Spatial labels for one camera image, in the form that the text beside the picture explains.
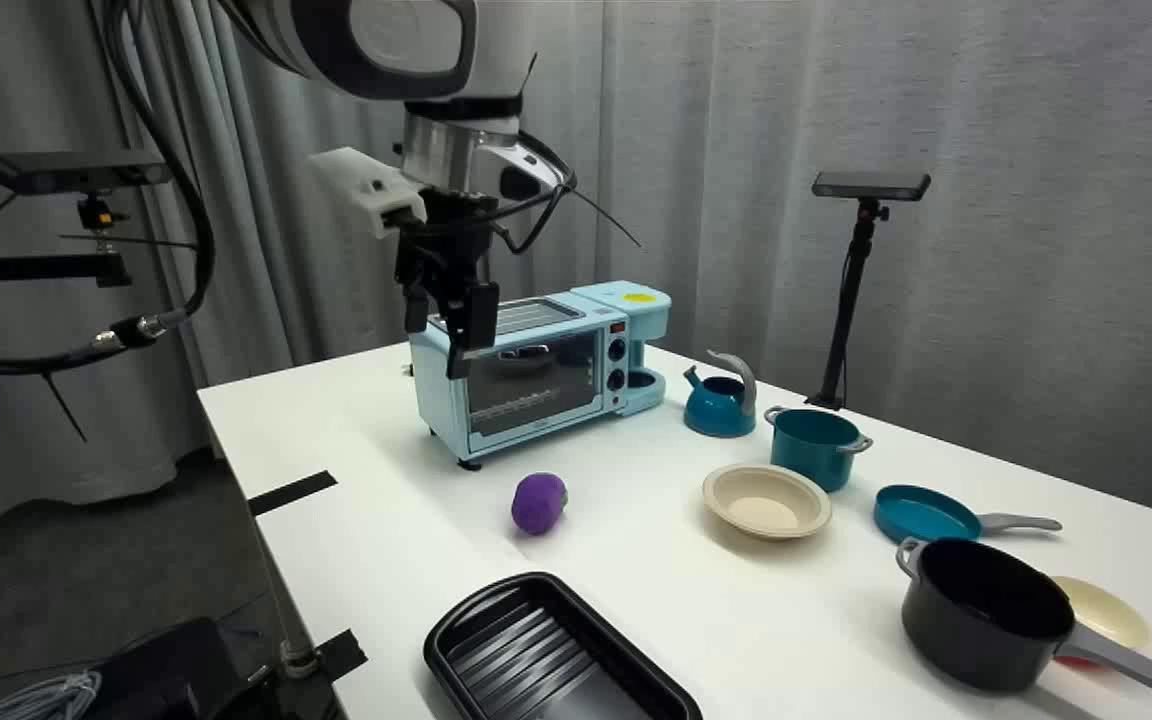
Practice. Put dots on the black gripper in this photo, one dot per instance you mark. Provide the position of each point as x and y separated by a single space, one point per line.
450 247

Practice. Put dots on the purple toy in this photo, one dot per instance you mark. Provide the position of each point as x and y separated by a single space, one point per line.
536 504

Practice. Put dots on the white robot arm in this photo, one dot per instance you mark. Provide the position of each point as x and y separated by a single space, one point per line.
391 42

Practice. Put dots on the beige plate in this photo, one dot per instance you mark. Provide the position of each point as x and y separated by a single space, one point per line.
767 501

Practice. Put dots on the teal toy pot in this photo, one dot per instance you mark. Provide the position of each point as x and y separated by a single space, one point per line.
812 444

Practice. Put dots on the teal toy frying pan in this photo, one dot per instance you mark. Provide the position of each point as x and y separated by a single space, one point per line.
922 515

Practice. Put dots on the light blue toaster oven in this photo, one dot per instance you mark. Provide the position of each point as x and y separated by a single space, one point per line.
541 380

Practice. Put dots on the black tape strip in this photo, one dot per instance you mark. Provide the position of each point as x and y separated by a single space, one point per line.
289 493

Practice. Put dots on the black grill tray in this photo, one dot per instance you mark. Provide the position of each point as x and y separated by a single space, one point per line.
541 658

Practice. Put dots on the black table clamp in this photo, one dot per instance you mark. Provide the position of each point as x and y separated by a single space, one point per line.
327 655

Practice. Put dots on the black tripod stand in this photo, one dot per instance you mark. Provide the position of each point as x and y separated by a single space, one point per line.
848 300

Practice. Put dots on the grey curtain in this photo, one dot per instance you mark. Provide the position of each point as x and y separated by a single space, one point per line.
1043 292

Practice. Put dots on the small beige orange dish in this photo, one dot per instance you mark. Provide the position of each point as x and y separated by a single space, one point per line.
1109 611

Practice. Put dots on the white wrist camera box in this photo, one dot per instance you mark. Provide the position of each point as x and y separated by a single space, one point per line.
365 189

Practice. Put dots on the black camera bar on arm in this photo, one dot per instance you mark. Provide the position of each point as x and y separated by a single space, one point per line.
68 169

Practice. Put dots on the black camera bar on tripod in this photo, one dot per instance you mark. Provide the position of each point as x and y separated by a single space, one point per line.
868 184

